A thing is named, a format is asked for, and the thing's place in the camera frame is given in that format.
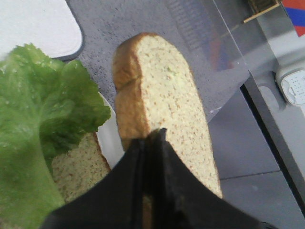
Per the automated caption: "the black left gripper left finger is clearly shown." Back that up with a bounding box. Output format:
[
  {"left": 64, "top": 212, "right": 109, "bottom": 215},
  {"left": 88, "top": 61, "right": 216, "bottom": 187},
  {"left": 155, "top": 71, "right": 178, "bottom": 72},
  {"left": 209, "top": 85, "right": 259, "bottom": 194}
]
[{"left": 41, "top": 139, "right": 146, "bottom": 229}]

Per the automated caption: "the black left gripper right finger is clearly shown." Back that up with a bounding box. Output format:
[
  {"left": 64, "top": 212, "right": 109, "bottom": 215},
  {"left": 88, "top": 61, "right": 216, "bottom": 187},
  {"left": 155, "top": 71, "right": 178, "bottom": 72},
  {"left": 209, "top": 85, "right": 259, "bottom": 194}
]
[{"left": 145, "top": 128, "right": 275, "bottom": 229}]

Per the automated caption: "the bread slice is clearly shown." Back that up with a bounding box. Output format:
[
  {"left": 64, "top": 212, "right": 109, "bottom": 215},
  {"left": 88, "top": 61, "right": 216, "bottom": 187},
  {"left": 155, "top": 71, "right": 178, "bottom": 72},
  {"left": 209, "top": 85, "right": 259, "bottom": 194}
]
[
  {"left": 51, "top": 133, "right": 111, "bottom": 203},
  {"left": 112, "top": 32, "right": 224, "bottom": 229}
]

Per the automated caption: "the green lettuce leaf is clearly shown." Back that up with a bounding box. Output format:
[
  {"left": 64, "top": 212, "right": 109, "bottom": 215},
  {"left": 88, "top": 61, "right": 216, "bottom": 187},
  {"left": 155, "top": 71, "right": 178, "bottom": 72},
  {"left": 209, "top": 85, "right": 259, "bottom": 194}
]
[{"left": 0, "top": 44, "right": 111, "bottom": 229}]

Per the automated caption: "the white round plate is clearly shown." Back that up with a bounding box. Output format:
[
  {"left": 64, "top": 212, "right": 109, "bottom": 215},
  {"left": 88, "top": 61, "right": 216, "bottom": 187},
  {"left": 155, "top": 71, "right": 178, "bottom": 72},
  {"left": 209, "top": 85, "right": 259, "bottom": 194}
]
[{"left": 96, "top": 93, "right": 124, "bottom": 169}]

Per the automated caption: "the white device with buttons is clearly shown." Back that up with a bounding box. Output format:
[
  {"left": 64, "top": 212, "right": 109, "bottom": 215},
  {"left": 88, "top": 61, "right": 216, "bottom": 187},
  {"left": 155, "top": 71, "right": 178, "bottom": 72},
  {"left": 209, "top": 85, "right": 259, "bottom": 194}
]
[{"left": 275, "top": 68, "right": 305, "bottom": 106}]

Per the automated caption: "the white cutting board grey rim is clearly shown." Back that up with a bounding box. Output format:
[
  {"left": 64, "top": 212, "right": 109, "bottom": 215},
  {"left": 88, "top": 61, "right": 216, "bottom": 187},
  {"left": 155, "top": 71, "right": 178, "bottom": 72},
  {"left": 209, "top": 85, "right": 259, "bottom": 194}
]
[{"left": 0, "top": 0, "right": 83, "bottom": 61}]

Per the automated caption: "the wooden stick object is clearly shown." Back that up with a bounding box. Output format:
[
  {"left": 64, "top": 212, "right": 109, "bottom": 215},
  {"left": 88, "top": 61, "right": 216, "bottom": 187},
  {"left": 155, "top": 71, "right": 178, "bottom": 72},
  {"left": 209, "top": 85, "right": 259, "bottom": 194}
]
[{"left": 243, "top": 0, "right": 282, "bottom": 23}]

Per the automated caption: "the red blue object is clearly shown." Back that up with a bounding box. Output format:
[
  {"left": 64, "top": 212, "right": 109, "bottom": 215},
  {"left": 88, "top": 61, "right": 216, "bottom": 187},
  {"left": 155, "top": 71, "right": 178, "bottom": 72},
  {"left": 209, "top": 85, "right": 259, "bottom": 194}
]
[{"left": 282, "top": 0, "right": 305, "bottom": 37}]

